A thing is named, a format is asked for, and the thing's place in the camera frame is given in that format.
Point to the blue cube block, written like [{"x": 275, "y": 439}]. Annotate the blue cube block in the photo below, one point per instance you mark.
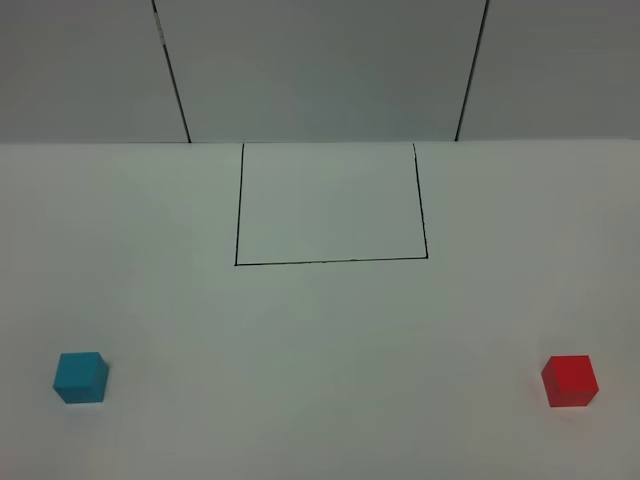
[{"x": 81, "y": 377}]

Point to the red cube block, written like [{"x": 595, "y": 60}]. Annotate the red cube block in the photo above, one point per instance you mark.
[{"x": 569, "y": 381}]

